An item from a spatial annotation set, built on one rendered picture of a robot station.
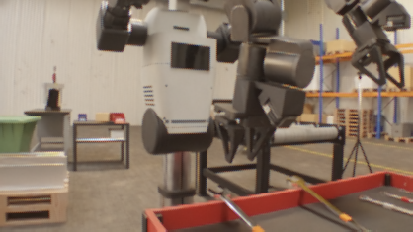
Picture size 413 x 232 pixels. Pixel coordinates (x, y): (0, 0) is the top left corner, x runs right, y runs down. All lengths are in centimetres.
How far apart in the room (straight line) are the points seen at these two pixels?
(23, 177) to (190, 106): 235
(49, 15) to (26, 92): 327
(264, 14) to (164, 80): 49
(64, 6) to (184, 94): 1232
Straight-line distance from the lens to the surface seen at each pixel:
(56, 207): 291
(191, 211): 55
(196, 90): 91
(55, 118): 621
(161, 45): 88
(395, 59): 76
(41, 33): 1289
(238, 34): 45
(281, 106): 40
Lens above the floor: 114
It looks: level
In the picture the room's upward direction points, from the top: 1 degrees clockwise
